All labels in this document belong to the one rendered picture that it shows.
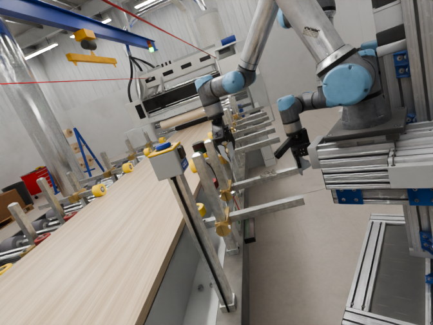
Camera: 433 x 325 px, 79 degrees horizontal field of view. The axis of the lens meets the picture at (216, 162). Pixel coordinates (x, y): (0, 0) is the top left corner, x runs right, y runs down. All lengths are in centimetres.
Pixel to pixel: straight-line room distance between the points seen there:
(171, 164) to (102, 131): 1126
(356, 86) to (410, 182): 31
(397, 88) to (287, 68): 902
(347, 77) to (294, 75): 937
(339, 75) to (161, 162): 52
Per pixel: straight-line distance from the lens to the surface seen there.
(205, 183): 95
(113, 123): 1155
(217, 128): 104
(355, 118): 97
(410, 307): 150
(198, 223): 72
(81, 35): 633
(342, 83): 81
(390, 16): 120
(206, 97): 105
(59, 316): 91
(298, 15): 85
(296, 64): 1018
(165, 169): 65
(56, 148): 510
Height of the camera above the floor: 132
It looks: 15 degrees down
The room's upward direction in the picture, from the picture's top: 20 degrees counter-clockwise
